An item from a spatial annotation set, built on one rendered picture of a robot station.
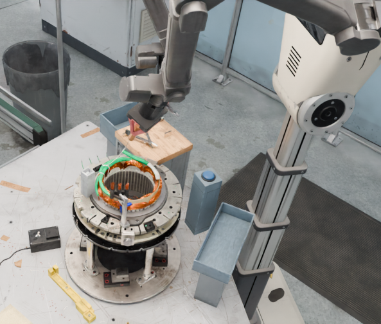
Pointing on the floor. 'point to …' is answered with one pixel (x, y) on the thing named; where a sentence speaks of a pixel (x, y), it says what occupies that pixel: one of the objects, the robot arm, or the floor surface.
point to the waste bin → (42, 103)
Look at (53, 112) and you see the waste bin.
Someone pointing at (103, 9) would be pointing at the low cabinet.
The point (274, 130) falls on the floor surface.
